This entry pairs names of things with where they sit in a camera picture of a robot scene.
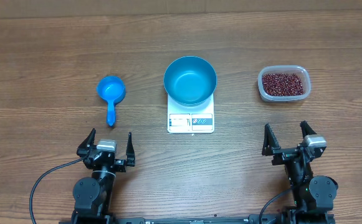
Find clear plastic container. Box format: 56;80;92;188
257;65;312;103

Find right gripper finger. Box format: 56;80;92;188
300;121;316;138
262;123;280;156

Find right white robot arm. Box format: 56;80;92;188
258;121;338;223

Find white digital kitchen scale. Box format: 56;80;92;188
167;95;215;134

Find left black cable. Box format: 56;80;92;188
29;154;90;224

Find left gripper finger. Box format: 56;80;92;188
126;132;135;162
77;128;96;150

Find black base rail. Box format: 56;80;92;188
59;214;336;224

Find black cable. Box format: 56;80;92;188
29;154;90;224
258;183;300;224

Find blue metal bowl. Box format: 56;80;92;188
163;55;217;106

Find blue plastic measuring scoop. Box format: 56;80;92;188
96;76;126;126

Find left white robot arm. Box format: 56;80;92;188
70;129;136;224

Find red beans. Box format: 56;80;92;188
262;73;304;96

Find right black cable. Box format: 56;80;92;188
258;183;300;224

